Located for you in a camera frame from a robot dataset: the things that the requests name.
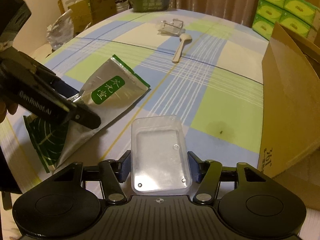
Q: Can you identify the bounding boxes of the silver green foil bag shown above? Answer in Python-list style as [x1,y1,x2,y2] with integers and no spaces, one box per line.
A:
[23,55,150,173]

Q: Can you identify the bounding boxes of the clear plastic tray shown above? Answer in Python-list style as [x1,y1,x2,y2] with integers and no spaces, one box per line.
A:
[131,115,193,195]

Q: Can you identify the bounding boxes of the cream plastic spoon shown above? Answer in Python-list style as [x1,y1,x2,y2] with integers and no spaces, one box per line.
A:
[171,33,192,63]

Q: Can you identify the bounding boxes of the person left hand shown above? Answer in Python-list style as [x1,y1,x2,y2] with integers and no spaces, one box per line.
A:
[0,97,18,123]

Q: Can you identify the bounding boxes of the crumpled silver bag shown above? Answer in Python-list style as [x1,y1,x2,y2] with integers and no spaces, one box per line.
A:
[46,9,74,51]

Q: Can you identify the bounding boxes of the large cardboard box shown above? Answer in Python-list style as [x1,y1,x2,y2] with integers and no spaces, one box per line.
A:
[256,22,320,179]

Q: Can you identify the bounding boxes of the open brown carton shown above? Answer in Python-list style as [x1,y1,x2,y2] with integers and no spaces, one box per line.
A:
[68,0,117,35]

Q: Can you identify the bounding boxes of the checkered tablecloth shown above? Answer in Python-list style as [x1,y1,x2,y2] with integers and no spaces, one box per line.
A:
[0,8,271,196]

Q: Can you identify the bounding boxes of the green tissue pack stack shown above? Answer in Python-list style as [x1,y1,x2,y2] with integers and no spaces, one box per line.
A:
[252,0,319,42]

